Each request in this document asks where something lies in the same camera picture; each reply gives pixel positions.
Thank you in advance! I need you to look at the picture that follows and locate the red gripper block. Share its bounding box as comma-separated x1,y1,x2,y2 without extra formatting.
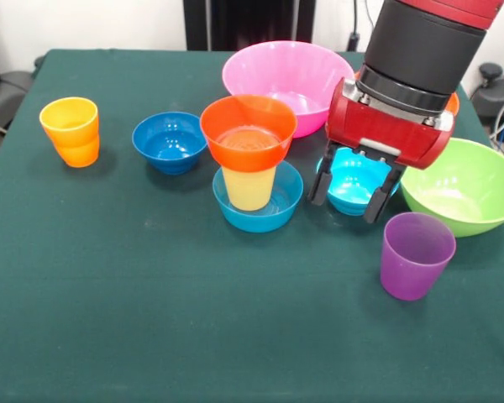
307,77,457,223

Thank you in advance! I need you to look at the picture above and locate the black wall cable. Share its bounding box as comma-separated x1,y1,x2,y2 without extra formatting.
347,0,379,54

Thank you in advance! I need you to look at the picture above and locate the small cyan bowl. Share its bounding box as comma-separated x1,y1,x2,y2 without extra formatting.
316,146,401,217

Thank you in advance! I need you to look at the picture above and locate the large red-orange bowl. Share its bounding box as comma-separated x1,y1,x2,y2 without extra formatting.
351,69,460,118

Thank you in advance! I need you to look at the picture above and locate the small dark blue bowl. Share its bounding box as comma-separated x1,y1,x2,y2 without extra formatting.
131,111,209,176

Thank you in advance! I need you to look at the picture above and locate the dark green table cloth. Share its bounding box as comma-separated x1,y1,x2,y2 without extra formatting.
0,49,504,403

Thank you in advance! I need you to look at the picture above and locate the large pink bowl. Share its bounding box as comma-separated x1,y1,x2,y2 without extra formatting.
221,40,356,139

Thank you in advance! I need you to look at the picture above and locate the orange plastic cup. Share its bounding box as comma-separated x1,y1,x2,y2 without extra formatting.
39,97,101,169

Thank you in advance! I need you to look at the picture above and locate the small orange bowl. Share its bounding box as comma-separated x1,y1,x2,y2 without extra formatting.
199,94,298,173

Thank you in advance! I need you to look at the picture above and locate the yellow plastic cup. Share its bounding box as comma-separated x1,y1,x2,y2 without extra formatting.
221,165,277,212

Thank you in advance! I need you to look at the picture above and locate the medium blue bowl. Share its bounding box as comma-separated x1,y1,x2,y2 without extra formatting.
212,160,305,234

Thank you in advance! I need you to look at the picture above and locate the large lime green bowl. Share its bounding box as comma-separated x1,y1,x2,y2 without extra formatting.
400,137,504,238

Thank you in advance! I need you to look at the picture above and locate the purple plastic cup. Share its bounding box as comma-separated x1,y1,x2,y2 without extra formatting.
380,212,458,302

